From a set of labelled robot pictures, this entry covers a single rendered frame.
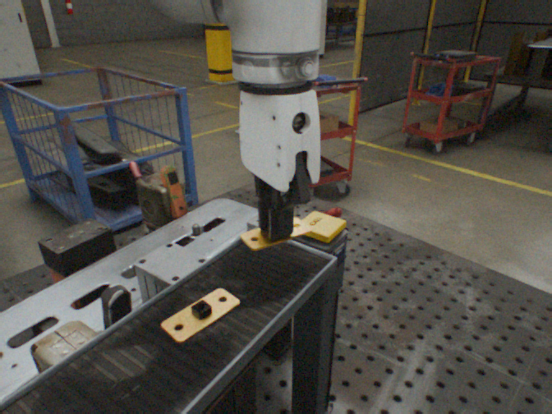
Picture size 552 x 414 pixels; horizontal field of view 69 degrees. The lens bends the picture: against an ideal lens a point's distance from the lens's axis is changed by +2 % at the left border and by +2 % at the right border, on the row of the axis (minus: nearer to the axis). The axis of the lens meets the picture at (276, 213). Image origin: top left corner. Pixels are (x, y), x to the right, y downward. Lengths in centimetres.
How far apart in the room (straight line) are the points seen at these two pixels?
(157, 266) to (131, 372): 24
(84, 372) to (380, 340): 80
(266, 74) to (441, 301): 100
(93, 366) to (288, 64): 34
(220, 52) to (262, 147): 736
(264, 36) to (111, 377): 34
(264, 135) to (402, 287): 94
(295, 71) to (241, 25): 6
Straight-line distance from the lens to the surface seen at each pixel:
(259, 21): 37
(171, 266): 63
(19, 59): 866
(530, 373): 116
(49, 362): 59
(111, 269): 85
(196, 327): 45
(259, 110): 40
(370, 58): 530
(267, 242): 46
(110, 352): 45
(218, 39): 773
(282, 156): 38
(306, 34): 38
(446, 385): 105
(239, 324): 45
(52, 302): 81
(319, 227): 61
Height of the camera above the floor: 147
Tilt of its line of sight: 29 degrees down
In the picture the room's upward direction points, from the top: straight up
